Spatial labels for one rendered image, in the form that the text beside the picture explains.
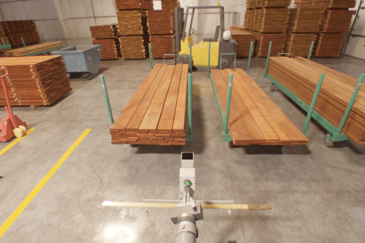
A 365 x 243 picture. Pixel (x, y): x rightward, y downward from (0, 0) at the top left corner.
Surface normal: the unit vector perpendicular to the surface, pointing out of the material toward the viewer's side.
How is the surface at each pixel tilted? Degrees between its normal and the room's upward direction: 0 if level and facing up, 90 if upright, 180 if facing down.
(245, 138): 0
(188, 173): 0
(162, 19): 90
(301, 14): 90
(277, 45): 90
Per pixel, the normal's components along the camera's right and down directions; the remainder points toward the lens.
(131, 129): -0.04, 0.49
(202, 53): -0.26, 0.47
